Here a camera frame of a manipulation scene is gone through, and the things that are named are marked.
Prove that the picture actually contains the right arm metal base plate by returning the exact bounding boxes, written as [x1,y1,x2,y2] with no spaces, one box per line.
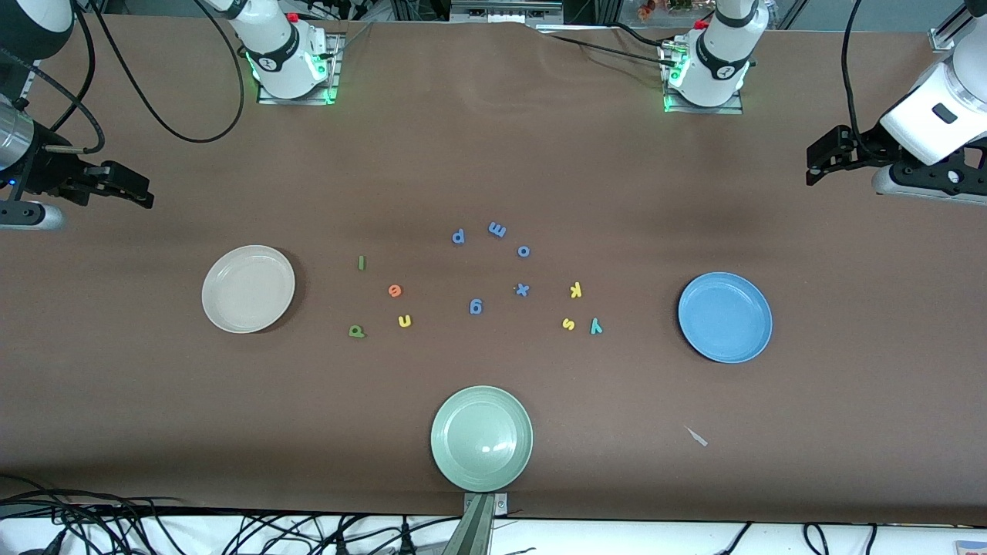
[257,35,342,106]

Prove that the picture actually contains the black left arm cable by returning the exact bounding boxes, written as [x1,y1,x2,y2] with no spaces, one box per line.
[842,0,868,155]

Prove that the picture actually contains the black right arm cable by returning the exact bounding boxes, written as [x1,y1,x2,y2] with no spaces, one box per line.
[0,0,246,155]

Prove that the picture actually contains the blue round plate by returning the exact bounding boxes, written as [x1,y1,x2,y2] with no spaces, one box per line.
[678,271,773,365]

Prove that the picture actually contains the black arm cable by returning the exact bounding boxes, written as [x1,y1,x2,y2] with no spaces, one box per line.
[0,0,246,155]
[842,0,868,155]

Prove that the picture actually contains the tangled black floor cables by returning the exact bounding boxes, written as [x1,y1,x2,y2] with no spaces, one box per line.
[0,474,463,555]

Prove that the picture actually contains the green round plate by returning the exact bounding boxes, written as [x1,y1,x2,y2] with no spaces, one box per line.
[430,385,534,493]

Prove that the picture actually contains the beige round plate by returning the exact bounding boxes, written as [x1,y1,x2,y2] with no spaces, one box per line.
[201,245,296,335]

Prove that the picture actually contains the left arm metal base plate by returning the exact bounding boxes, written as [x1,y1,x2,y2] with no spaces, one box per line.
[663,46,745,115]

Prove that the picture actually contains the aluminium frame profile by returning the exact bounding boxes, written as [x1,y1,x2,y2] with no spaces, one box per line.
[929,0,974,52]
[14,60,41,105]

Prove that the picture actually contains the grey metal box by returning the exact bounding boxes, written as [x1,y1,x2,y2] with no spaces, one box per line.
[450,0,564,24]

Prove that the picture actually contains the brown table cover sheet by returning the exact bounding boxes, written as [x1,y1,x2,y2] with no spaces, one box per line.
[0,14,987,529]

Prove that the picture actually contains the grey metal camera mount post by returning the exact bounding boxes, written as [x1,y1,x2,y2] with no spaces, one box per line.
[440,492,510,555]

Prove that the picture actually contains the black base power cable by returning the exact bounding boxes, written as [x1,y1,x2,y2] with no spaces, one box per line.
[532,23,679,66]

